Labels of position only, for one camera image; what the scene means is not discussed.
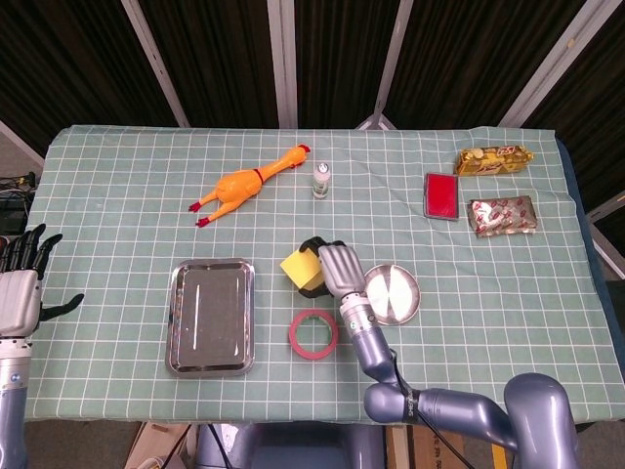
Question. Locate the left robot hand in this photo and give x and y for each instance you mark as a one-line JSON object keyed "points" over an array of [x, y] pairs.
{"points": [[17, 303]]}

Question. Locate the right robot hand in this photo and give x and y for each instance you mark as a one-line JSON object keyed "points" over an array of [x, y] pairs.
{"points": [[342, 268]]}

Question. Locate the yellow foam cube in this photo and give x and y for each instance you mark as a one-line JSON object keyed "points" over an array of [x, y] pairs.
{"points": [[300, 268]]}

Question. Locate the red plastic ring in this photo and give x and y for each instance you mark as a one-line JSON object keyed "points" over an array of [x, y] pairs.
{"points": [[293, 337]]}

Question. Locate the round steel plate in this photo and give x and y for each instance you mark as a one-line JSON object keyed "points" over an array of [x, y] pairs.
{"points": [[395, 293]]}

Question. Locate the small white bottle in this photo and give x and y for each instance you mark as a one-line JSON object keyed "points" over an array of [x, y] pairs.
{"points": [[320, 183]]}

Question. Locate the red ink pad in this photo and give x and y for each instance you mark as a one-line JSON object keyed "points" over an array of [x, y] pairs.
{"points": [[442, 197]]}

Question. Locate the orange rubber chicken toy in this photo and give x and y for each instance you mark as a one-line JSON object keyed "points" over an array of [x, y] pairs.
{"points": [[239, 185]]}

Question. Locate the rectangular steel tray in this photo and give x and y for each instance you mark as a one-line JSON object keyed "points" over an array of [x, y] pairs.
{"points": [[210, 317]]}

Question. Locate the green checked tablecloth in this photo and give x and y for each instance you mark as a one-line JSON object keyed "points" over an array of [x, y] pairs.
{"points": [[122, 195]]}

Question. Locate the silver red-print snack packet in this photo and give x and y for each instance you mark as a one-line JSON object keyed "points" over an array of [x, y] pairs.
{"points": [[503, 216]]}

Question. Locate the gold snack packet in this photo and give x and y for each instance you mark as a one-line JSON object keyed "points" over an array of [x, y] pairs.
{"points": [[493, 163]]}

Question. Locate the blue-grey robot torso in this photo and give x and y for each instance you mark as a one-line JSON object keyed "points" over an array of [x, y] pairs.
{"points": [[293, 447]]}

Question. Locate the open cardboard box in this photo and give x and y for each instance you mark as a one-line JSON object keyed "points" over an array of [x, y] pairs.
{"points": [[156, 447]]}

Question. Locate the printed cardboard box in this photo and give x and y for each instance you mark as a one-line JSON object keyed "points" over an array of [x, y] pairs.
{"points": [[434, 452]]}

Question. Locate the black pleated curtain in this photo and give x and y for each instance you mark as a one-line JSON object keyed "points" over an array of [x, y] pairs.
{"points": [[220, 58]]}

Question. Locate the white frame post with foot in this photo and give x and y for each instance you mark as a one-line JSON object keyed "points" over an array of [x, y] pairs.
{"points": [[390, 63]]}

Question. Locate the upright white frame post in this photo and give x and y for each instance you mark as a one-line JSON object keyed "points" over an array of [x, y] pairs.
{"points": [[283, 63]]}

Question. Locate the wide slanted white frame post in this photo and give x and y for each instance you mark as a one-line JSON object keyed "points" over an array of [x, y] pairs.
{"points": [[552, 63]]}

